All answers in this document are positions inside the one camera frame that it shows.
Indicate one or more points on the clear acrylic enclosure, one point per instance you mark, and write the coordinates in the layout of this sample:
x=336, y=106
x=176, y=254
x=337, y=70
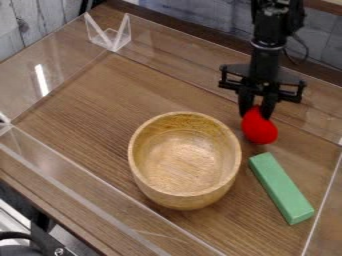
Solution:
x=76, y=99

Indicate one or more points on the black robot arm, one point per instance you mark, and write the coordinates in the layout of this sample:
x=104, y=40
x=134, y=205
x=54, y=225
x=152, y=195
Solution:
x=277, y=19

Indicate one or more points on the green rectangular block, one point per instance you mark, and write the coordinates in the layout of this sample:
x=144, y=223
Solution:
x=281, y=188

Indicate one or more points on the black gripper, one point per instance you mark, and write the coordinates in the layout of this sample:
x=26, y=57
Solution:
x=261, y=78

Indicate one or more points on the black metal table bracket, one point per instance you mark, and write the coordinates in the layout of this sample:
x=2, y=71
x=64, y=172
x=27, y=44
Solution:
x=49, y=245

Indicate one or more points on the red felt strawberry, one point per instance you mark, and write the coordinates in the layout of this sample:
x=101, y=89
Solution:
x=259, y=129

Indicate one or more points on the wooden bowl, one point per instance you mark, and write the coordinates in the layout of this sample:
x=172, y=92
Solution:
x=185, y=157

